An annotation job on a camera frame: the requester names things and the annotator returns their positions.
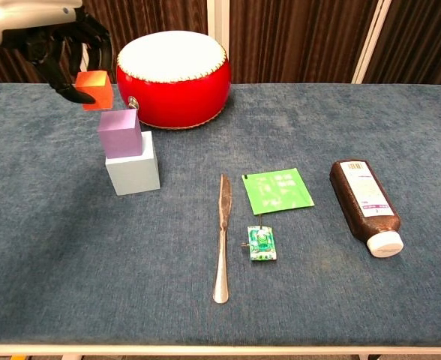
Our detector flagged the small orange cube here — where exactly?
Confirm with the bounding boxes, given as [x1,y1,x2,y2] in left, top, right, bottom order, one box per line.
[74,70,115,112]

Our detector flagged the small green circuit board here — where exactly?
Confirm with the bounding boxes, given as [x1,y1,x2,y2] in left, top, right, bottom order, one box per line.
[240,213,280,263]

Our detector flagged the brown bottle white cap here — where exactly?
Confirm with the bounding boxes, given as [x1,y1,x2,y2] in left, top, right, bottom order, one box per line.
[329,159,405,258]

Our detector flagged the purple cube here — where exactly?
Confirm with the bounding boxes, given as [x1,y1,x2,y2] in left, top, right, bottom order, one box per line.
[96,109,144,159]

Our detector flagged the metal butter knife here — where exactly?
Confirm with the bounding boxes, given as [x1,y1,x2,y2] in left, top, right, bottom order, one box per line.
[211,173,233,305]

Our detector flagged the large light blue cube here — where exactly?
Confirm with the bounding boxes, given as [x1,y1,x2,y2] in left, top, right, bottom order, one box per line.
[104,130,162,197]

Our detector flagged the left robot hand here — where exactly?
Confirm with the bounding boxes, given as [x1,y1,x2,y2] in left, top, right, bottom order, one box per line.
[0,0,113,105]

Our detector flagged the blue table mat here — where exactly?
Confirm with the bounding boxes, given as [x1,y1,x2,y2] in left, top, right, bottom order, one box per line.
[0,82,441,348]

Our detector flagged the white partition post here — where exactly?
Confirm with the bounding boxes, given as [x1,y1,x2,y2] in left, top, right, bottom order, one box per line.
[206,0,231,50]
[70,37,100,85]
[350,0,393,85]

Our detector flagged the red drum white skin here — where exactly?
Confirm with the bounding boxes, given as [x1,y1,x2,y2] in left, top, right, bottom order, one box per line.
[115,30,233,131]

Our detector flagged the green sachet packet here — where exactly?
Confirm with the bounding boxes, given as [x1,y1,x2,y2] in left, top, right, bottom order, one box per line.
[241,167,315,216]

